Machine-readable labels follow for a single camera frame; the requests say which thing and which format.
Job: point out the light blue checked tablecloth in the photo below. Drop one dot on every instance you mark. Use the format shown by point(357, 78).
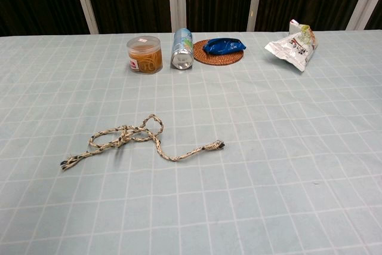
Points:
point(238, 147)

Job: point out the round woven rattan coaster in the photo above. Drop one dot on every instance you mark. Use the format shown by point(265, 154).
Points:
point(218, 58)

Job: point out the light blue drink can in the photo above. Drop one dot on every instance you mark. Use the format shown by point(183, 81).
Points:
point(182, 49)

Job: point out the clear jar of rubber bands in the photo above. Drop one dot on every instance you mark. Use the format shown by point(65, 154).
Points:
point(145, 58)

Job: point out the blue snack packet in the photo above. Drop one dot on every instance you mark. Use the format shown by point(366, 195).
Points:
point(224, 46)

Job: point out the white crumpled snack bag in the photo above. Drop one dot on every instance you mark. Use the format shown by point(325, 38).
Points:
point(291, 49)

